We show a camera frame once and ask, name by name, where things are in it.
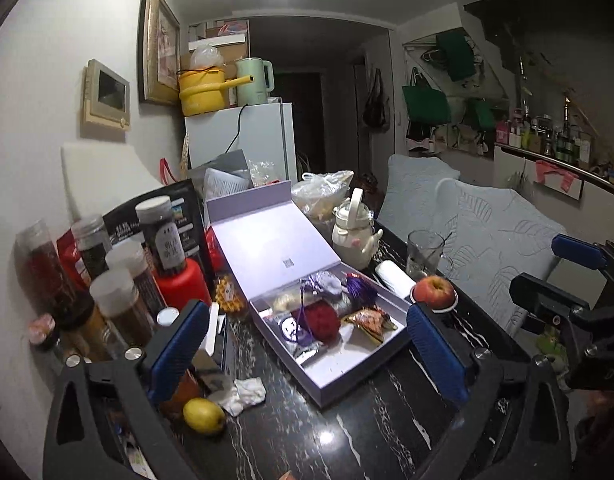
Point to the white purple GOZK snack packet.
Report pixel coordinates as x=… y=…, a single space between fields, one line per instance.
x=296 y=336

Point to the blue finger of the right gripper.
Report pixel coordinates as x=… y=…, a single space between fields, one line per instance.
x=584 y=254
x=543 y=299

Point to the open lavender gift box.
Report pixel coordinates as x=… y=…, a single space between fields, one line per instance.
x=276 y=255

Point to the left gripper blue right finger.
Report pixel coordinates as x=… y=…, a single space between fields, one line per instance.
x=442 y=365

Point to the red apple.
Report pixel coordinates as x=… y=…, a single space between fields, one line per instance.
x=433 y=291

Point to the light green kettle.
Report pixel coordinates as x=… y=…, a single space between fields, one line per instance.
x=258 y=90

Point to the dark jar white lid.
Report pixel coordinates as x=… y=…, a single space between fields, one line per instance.
x=161 y=234

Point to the yellow pot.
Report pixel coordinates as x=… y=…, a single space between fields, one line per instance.
x=207 y=90

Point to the colourful shrimp snack packet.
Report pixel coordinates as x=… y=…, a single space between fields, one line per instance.
x=372 y=321

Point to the black printed package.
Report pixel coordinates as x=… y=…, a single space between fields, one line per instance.
x=122 y=224

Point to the grey metal bowl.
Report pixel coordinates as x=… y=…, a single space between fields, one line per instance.
x=446 y=308

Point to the white mini fridge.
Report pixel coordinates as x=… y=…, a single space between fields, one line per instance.
x=264 y=132

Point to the yellow green apple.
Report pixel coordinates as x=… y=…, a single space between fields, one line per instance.
x=204 y=416

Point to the wall intercom panel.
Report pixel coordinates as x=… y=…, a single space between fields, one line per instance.
x=106 y=97

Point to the green tote bag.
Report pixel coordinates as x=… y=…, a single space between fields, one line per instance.
x=425 y=105

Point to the clear plastic bag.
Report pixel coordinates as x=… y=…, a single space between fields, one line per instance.
x=316 y=195

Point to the grey leaf pattern cushion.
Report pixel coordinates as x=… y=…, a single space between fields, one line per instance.
x=491 y=234

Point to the blue white medicine box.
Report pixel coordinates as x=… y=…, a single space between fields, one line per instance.
x=213 y=361

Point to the clear zip bag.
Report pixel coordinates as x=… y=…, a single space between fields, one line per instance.
x=285 y=300

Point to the crumpled white tissue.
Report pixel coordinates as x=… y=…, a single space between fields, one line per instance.
x=244 y=394

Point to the framed picture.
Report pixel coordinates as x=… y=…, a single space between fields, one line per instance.
x=158 y=53

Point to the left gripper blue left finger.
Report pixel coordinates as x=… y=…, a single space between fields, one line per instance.
x=171 y=350

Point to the purple sachet with tassel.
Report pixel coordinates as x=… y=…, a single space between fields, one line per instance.
x=346 y=295

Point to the red fuzzy scrunchie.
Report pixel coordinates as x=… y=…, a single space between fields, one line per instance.
x=321 y=321

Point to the red plastic container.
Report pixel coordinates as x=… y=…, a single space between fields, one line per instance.
x=180 y=289

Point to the white roll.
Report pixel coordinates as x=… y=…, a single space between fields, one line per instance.
x=394 y=278

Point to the glass mug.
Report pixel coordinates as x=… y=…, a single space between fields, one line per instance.
x=425 y=250

